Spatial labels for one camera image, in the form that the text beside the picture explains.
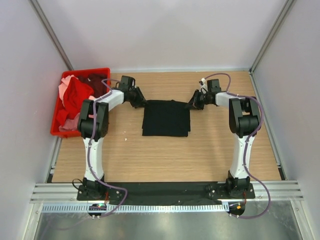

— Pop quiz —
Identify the aluminium frame rail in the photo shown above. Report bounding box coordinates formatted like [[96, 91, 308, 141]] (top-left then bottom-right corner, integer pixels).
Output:
[[30, 181, 304, 206]]

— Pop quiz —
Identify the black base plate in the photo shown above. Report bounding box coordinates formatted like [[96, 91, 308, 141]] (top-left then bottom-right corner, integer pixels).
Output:
[[80, 181, 256, 206]]

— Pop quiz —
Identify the right aluminium corner post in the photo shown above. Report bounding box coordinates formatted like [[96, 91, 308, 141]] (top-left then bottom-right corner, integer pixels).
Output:
[[249, 0, 297, 75]]

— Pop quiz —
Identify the slotted cable duct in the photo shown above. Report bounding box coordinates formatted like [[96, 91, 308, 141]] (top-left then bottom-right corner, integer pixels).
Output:
[[41, 202, 229, 214]]

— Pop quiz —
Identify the left aluminium corner post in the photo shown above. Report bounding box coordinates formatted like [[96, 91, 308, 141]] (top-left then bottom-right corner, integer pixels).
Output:
[[29, 0, 74, 71]]

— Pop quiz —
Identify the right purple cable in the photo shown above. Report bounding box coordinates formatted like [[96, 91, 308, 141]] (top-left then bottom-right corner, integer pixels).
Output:
[[203, 72, 272, 221]]

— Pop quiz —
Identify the aluminium corner post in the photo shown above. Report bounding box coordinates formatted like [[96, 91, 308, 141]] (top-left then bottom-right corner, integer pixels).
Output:
[[29, 0, 74, 71], [249, 0, 297, 75]]

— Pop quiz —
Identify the red t shirt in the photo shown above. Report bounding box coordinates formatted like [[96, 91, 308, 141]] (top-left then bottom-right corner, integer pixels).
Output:
[[56, 75, 94, 126]]

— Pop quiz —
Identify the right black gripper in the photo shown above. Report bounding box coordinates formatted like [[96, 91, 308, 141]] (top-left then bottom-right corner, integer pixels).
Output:
[[184, 89, 209, 111]]

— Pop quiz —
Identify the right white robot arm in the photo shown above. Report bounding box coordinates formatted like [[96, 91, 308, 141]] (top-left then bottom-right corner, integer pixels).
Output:
[[186, 78, 263, 198]]

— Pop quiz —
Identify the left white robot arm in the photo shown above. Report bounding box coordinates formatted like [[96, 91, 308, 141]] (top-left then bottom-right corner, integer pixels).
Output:
[[77, 75, 147, 201]]

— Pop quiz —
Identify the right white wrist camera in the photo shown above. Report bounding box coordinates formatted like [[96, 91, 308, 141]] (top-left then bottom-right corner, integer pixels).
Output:
[[199, 78, 208, 92]]

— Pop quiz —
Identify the pink t shirt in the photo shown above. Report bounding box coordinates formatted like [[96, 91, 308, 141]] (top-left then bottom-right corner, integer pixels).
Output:
[[56, 75, 96, 132]]

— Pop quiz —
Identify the dark maroon t shirt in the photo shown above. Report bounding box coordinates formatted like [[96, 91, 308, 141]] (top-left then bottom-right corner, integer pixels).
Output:
[[77, 73, 108, 98]]

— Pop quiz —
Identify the black t shirt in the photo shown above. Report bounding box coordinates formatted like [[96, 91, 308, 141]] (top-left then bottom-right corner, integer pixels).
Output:
[[142, 100, 191, 137]]

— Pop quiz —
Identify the red plastic bin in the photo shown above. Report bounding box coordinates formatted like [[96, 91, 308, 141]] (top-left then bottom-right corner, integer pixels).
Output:
[[50, 67, 110, 138]]

